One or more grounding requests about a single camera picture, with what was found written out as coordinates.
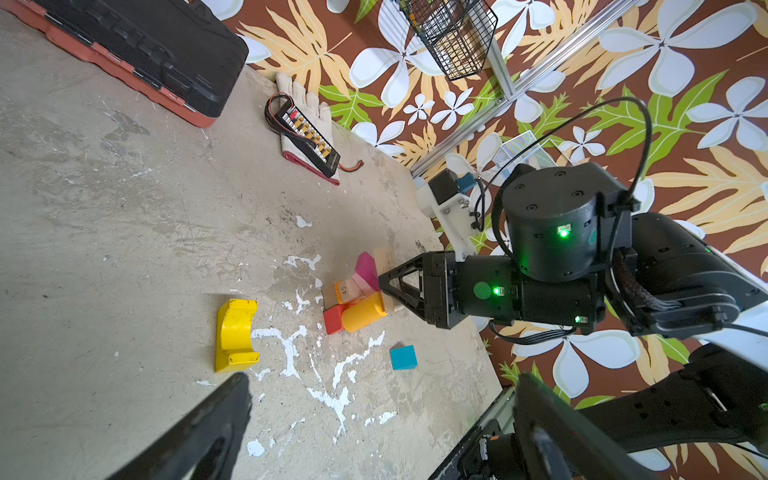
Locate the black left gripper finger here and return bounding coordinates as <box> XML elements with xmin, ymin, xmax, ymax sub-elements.
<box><xmin>111</xmin><ymin>373</ymin><xmax>252</xmax><ymax>479</ymax></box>

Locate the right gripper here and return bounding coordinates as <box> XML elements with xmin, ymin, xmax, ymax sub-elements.
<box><xmin>377</xmin><ymin>251</ymin><xmax>655</xmax><ymax>479</ymax></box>

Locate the teal block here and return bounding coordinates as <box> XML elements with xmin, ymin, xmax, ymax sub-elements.
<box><xmin>390</xmin><ymin>345</ymin><xmax>418</xmax><ymax>371</ymax></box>

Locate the yellow arch block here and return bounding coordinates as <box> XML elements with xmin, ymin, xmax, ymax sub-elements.
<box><xmin>214</xmin><ymin>299</ymin><xmax>260</xmax><ymax>373</ymax></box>

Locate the yellow cylinder block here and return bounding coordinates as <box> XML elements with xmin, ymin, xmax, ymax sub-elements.
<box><xmin>341</xmin><ymin>292</ymin><xmax>387</xmax><ymax>332</ymax></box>

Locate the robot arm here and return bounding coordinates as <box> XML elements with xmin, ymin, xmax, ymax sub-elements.
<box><xmin>492</xmin><ymin>164</ymin><xmax>767</xmax><ymax>452</ymax></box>

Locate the orange block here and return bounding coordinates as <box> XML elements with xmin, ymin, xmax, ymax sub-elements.
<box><xmin>334</xmin><ymin>279</ymin><xmax>364</xmax><ymax>305</ymax></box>

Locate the magenta block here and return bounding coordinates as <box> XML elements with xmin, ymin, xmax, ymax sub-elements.
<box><xmin>353</xmin><ymin>251</ymin><xmax>380</xmax><ymax>292</ymax></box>

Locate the red block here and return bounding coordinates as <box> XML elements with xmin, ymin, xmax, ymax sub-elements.
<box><xmin>323</xmin><ymin>304</ymin><xmax>351</xmax><ymax>335</ymax></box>

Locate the light pink rectangular block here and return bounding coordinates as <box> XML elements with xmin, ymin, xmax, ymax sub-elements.
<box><xmin>352</xmin><ymin>273</ymin><xmax>377</xmax><ymax>297</ymax></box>

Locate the white work glove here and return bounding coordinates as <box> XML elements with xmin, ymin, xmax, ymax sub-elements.
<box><xmin>275</xmin><ymin>72</ymin><xmax>340</xmax><ymax>186</ymax></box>

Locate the black and red tool case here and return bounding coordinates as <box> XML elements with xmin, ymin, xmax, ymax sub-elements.
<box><xmin>1</xmin><ymin>1</ymin><xmax>248</xmax><ymax>128</ymax></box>

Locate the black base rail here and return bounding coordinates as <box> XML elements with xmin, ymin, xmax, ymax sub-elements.
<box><xmin>429</xmin><ymin>386</ymin><xmax>527</xmax><ymax>480</ymax></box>

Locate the white wire basket right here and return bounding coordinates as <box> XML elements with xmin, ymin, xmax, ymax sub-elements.
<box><xmin>492</xmin><ymin>131</ymin><xmax>556</xmax><ymax>179</ymax></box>

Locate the black charging board with cables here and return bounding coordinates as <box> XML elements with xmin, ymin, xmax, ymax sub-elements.
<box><xmin>264</xmin><ymin>92</ymin><xmax>365</xmax><ymax>185</ymax></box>

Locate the black wire basket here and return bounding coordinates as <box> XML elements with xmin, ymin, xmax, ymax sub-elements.
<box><xmin>398</xmin><ymin>0</ymin><xmax>498</xmax><ymax>81</ymax></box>

